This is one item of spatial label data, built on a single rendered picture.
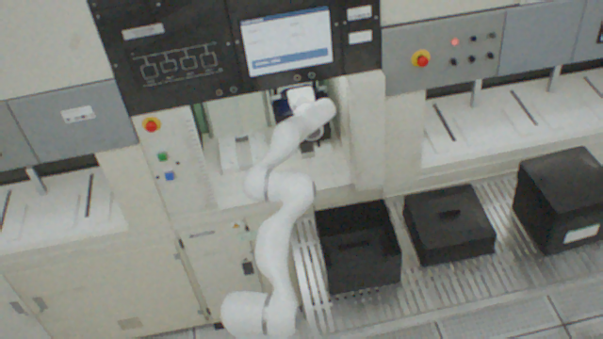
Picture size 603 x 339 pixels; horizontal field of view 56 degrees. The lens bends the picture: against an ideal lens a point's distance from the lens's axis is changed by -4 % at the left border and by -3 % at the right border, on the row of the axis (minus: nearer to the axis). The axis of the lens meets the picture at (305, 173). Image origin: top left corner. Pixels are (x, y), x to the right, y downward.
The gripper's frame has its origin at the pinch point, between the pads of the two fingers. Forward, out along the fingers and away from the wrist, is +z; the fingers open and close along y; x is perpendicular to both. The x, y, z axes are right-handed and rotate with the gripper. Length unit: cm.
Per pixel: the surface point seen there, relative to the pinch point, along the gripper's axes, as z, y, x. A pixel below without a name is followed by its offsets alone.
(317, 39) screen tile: -29.7, 5.4, 37.4
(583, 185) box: -69, 92, -18
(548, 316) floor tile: -64, 103, -119
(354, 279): -73, 4, -36
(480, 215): -59, 57, -33
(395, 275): -74, 19, -38
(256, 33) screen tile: -29, -14, 43
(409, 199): -44, 34, -33
